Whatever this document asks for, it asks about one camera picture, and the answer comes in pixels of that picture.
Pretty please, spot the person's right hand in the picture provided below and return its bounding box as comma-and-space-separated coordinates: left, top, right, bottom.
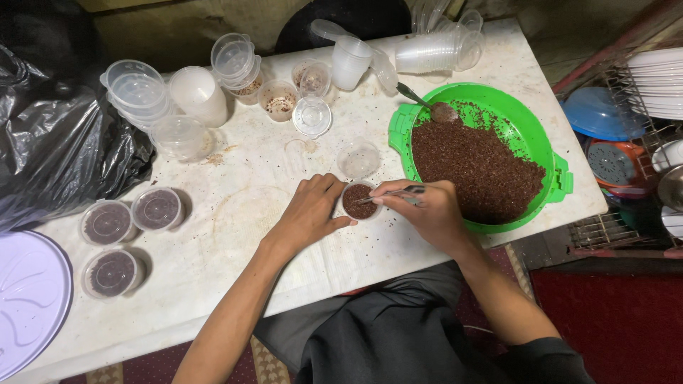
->
369, 179, 469, 257

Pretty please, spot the person's left hand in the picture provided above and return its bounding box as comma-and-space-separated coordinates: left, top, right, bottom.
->
265, 173, 358, 258

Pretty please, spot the small cup of brown granules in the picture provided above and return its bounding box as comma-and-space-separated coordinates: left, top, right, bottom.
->
340, 180, 383, 222

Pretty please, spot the heap of brown granules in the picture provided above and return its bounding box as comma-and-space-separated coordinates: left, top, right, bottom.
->
411, 101, 547, 225

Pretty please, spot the empty clear plastic cup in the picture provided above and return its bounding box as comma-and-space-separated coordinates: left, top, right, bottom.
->
336, 140, 381, 180

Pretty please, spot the clear round plastic lid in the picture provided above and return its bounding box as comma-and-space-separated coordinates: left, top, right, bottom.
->
292, 96, 333, 140

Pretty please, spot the metal spoon with granules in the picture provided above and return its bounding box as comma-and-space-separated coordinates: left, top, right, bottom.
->
396, 81, 460, 124

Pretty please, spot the clear cup with residue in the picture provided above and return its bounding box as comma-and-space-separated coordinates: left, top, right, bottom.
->
258, 79, 300, 123
229, 72, 265, 106

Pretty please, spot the person's dark clothing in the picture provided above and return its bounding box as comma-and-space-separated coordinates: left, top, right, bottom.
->
253, 260, 597, 384

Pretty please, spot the green plastic basin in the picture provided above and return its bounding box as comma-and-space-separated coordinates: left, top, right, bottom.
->
388, 82, 574, 234

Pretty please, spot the clear cup with hinged lid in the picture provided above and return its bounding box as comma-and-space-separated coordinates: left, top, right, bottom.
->
291, 59, 333, 99

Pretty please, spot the large clear plastic cup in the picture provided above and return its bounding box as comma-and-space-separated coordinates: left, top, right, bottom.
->
149, 114, 210, 162

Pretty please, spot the lidded cup of brown granules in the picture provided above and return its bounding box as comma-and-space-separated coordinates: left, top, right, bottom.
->
79, 199, 135, 247
81, 249, 143, 300
131, 187, 184, 233

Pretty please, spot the stack of small clear cups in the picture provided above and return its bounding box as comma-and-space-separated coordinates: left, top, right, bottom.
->
331, 35, 374, 91

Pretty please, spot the stack of white plastic cups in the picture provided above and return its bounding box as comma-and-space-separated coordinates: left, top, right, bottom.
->
169, 65, 229, 129

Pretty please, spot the long stack of clear cups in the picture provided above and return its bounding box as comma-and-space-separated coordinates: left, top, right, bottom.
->
394, 23, 487, 74

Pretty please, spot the stack of clear lidded cups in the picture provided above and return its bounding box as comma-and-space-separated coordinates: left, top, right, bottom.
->
210, 32, 263, 91

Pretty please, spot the pile of clear cups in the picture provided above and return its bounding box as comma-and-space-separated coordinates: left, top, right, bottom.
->
410, 0, 484, 34

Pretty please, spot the stack of large clear lids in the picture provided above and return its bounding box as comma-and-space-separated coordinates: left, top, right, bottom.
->
100, 59, 174, 132

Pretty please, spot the dish rack with dishes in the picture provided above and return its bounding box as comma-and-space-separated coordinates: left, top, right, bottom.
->
552, 32, 683, 259

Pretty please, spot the black plastic bag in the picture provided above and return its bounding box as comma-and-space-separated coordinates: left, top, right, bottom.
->
0, 0, 157, 232

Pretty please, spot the pale round plastic tray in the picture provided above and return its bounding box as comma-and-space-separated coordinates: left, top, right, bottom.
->
0, 230, 74, 382

